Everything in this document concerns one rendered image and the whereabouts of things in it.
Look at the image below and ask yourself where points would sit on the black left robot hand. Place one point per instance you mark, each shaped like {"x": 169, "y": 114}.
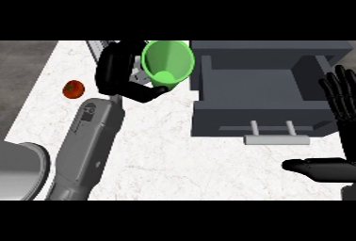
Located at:
{"x": 113, "y": 72}

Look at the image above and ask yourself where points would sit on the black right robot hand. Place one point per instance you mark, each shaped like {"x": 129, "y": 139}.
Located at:
{"x": 343, "y": 100}

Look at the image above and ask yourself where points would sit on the green cup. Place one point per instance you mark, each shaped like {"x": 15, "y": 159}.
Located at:
{"x": 167, "y": 62}

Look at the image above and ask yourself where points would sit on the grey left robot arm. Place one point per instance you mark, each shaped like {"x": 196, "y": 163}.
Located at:
{"x": 83, "y": 147}

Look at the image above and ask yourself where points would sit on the dark grey open drawer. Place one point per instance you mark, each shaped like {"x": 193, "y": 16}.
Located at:
{"x": 259, "y": 100}

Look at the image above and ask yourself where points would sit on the pale grey ribbed object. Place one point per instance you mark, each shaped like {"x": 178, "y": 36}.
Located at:
{"x": 100, "y": 47}

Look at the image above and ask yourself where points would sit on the red tomato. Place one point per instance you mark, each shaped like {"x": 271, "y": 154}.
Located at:
{"x": 74, "y": 89}

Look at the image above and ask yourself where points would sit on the dark grey cabinet body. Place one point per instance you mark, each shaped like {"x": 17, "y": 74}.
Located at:
{"x": 274, "y": 50}

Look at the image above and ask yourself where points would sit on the grey rounded appliance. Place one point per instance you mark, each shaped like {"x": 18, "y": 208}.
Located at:
{"x": 21, "y": 171}

